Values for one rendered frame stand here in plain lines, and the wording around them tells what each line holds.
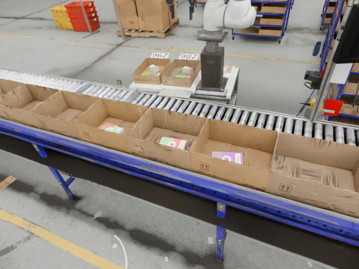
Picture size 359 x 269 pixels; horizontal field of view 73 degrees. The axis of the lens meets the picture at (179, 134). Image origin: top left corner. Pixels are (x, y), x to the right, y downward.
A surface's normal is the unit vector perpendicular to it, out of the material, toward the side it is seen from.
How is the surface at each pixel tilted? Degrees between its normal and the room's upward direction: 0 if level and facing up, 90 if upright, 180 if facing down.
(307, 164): 0
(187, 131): 89
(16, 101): 89
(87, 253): 0
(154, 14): 89
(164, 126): 89
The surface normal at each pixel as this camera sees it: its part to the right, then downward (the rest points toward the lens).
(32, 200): -0.09, -0.75
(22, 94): 0.91, 0.21
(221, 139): -0.40, 0.62
